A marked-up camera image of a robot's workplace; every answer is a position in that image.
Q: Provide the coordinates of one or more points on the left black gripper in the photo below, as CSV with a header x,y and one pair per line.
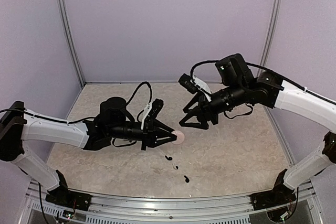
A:
x,y
150,132

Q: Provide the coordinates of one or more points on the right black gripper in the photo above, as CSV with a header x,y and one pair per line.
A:
x,y
204,106

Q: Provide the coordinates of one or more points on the pink earbud charging case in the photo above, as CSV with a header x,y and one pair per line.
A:
x,y
180,137

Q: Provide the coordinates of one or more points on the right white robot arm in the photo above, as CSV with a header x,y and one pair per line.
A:
x,y
269,89

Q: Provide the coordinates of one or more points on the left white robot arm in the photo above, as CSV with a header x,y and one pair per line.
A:
x,y
114,121

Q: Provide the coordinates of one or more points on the black earbud lower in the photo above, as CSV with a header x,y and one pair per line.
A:
x,y
187,180

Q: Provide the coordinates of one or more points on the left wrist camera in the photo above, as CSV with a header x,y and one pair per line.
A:
x,y
151,111

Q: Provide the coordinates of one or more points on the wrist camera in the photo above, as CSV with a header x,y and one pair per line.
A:
x,y
194,85
151,111

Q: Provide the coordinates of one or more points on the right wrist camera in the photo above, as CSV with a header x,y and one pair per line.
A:
x,y
194,85

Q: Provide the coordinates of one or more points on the right aluminium corner post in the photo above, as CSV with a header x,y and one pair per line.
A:
x,y
270,32

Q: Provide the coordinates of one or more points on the aluminium corner post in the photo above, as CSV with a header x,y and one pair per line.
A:
x,y
270,32
70,42

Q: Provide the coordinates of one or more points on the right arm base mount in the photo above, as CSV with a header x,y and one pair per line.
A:
x,y
269,199

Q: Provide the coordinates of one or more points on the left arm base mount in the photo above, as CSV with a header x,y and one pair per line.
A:
x,y
70,199

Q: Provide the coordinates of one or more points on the left aluminium corner post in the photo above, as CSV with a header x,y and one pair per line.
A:
x,y
70,42

